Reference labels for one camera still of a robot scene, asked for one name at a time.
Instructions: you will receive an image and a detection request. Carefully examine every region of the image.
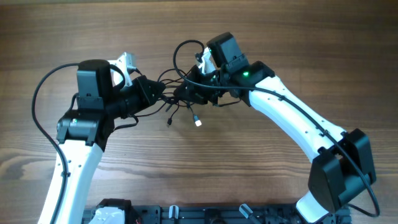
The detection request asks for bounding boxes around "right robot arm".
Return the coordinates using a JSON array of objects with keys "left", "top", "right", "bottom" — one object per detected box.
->
[{"left": 174, "top": 32, "right": 376, "bottom": 223}]

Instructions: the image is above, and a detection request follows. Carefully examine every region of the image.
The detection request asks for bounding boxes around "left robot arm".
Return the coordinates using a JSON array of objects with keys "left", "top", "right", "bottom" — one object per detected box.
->
[{"left": 39, "top": 59, "right": 165, "bottom": 223}]

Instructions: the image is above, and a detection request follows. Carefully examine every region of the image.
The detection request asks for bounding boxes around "right camera black cable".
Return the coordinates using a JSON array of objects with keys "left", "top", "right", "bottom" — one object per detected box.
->
[{"left": 172, "top": 39, "right": 381, "bottom": 218}]

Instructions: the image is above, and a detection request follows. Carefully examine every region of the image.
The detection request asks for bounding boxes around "camera black cable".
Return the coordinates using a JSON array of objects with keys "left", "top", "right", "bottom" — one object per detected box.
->
[
  {"left": 31, "top": 63, "right": 80, "bottom": 224},
  {"left": 172, "top": 39, "right": 381, "bottom": 218}
]

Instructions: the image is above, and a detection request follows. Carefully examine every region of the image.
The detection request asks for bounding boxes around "left camera black cable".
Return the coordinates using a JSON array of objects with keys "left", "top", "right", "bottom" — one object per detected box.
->
[{"left": 31, "top": 63, "right": 80, "bottom": 224}]

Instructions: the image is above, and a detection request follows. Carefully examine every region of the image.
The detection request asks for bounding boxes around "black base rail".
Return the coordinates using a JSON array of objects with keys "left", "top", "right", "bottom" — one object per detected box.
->
[{"left": 82, "top": 203, "right": 352, "bottom": 224}]

